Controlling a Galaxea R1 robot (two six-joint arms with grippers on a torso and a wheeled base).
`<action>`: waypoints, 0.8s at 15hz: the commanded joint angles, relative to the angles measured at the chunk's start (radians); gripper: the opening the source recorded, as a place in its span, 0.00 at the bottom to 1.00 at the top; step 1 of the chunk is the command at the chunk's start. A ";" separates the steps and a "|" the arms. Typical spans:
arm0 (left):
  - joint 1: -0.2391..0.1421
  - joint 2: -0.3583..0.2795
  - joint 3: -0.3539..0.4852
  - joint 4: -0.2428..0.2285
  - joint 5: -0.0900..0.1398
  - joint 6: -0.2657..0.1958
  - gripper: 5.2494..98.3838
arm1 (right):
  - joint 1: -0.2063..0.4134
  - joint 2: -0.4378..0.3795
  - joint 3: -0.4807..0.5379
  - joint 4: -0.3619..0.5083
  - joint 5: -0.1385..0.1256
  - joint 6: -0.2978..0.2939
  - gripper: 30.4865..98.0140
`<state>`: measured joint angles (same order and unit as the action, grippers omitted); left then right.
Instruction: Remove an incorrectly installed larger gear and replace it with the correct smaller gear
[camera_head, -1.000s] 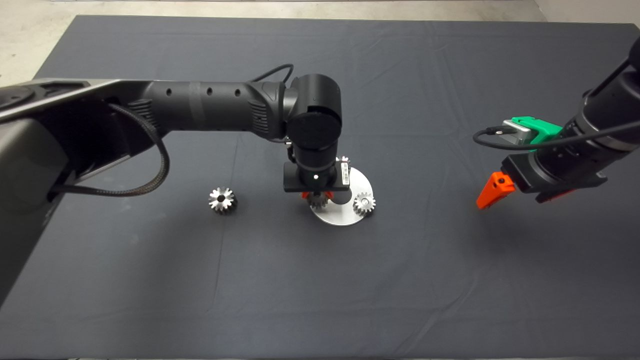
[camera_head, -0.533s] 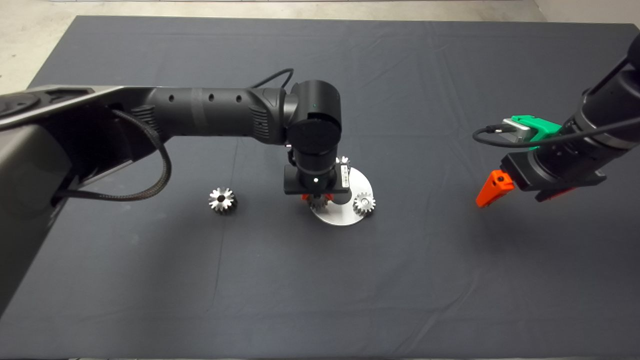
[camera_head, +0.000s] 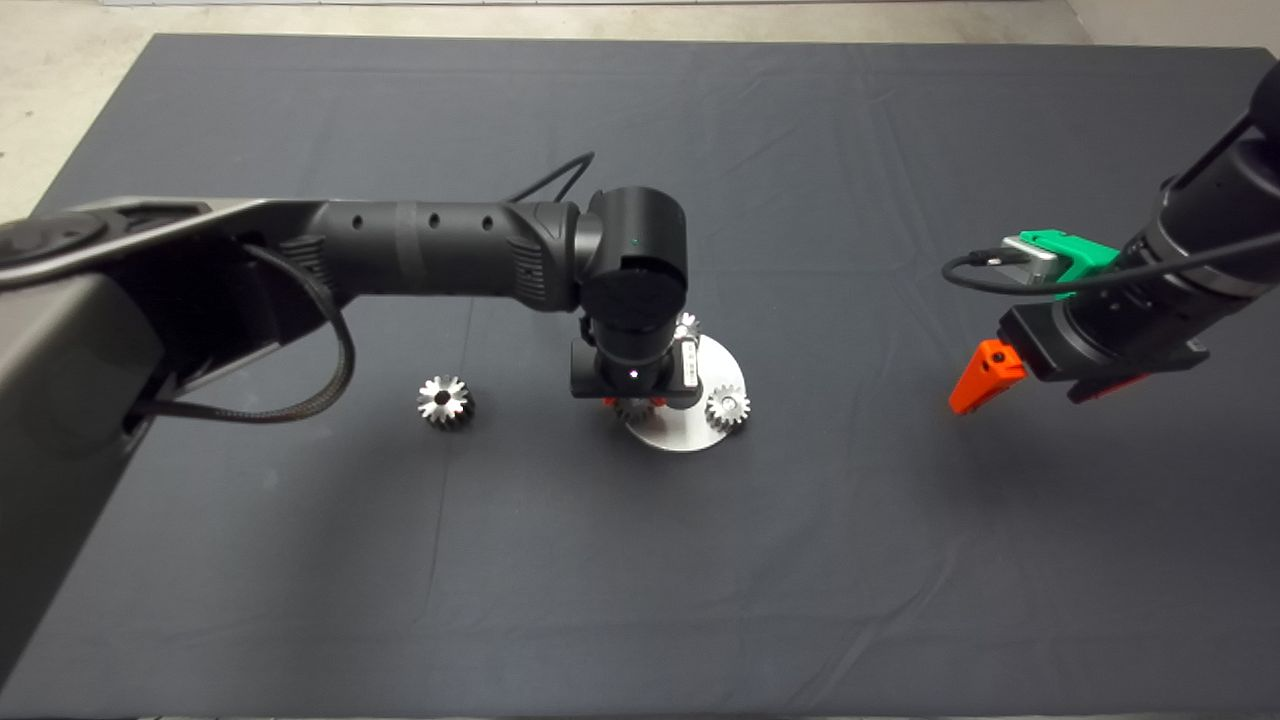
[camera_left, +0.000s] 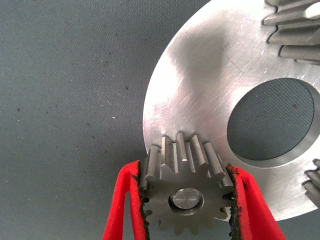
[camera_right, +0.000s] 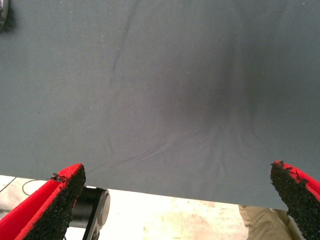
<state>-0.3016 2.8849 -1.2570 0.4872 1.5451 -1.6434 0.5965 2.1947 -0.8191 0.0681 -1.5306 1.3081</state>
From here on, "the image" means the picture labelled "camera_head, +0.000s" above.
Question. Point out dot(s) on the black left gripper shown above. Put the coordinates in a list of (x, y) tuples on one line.
[(590, 380)]

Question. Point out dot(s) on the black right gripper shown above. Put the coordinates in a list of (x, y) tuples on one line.
[(1050, 345)]

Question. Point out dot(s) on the smaller steel gear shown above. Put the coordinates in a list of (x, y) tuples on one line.
[(634, 410)]

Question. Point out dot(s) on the larger steel gear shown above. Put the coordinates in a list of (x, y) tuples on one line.
[(455, 410)]

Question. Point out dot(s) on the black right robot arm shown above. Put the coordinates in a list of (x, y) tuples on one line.
[(1200, 240)]

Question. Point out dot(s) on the small steel gear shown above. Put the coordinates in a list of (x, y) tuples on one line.
[(728, 408), (686, 325)]

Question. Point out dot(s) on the round metal plate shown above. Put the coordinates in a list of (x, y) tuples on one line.
[(690, 430)]

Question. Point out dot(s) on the dark table cloth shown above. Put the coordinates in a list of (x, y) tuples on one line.
[(800, 600)]

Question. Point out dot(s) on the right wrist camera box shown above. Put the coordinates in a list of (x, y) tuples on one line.
[(1030, 262)]

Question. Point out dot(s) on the right green camera mount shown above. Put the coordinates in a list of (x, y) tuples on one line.
[(1075, 255)]

